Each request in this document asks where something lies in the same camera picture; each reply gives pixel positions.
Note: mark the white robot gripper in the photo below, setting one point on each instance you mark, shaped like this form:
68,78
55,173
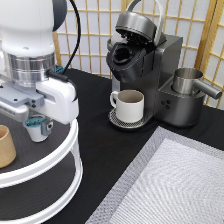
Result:
54,98

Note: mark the white coffee pod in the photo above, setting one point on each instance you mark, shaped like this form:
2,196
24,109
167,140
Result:
33,126

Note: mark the grey pod coffee machine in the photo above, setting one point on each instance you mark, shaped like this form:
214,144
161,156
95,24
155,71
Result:
141,57

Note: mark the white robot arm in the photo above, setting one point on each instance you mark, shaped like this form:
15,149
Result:
26,30

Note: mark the tan wooden cup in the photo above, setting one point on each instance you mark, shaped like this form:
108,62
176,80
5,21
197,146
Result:
7,148

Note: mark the white two-tier round shelf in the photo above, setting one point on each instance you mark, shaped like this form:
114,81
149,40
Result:
43,178

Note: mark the white ceramic mug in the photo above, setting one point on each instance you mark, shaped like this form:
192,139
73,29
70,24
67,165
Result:
128,105

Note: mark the grey woven placemat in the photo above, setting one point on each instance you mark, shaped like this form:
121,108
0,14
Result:
172,180

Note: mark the steel milk frother jug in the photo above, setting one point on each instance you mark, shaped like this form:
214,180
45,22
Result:
187,81

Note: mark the wooden shoji screen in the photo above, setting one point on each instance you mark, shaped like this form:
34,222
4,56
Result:
82,39

